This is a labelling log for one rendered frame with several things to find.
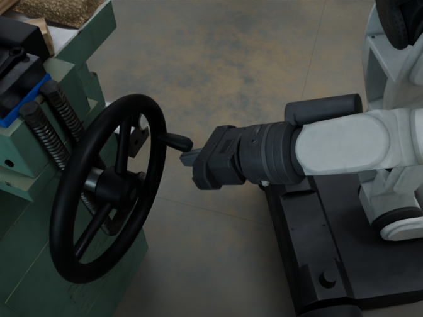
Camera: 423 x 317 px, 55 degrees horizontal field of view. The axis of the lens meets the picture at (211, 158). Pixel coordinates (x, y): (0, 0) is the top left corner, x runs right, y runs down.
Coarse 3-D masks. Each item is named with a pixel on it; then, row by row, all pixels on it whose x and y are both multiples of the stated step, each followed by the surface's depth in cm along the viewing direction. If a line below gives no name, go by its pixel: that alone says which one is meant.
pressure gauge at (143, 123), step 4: (136, 116) 87; (140, 116) 87; (144, 116) 89; (132, 120) 88; (136, 120) 87; (140, 120) 88; (144, 120) 90; (132, 124) 88; (136, 124) 88; (140, 124) 88; (144, 124) 90; (148, 124) 92; (136, 128) 93; (140, 128) 89; (144, 128) 91
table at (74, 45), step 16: (16, 16) 71; (32, 16) 71; (96, 16) 72; (112, 16) 77; (64, 32) 69; (80, 32) 69; (96, 32) 73; (64, 48) 66; (80, 48) 70; (96, 48) 75; (80, 64) 72; (96, 112) 64; (64, 144) 58; (0, 176) 55; (16, 176) 55; (48, 176) 57; (16, 192) 55; (32, 192) 55
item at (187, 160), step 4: (192, 152) 66; (196, 152) 65; (180, 156) 67; (184, 156) 66; (188, 156) 66; (192, 156) 65; (196, 156) 65; (184, 160) 67; (188, 160) 67; (192, 160) 66; (184, 164) 68; (188, 164) 67; (192, 164) 67
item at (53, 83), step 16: (48, 96) 50; (64, 96) 53; (32, 112) 48; (64, 112) 53; (32, 128) 50; (48, 128) 51; (64, 128) 56; (80, 128) 57; (48, 144) 53; (64, 160) 56; (96, 160) 64; (144, 176) 91; (96, 208) 68; (112, 224) 74
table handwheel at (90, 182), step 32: (128, 96) 55; (96, 128) 49; (128, 128) 56; (160, 128) 66; (160, 160) 71; (64, 192) 47; (96, 192) 58; (128, 192) 58; (64, 224) 47; (96, 224) 56; (128, 224) 70; (64, 256) 49
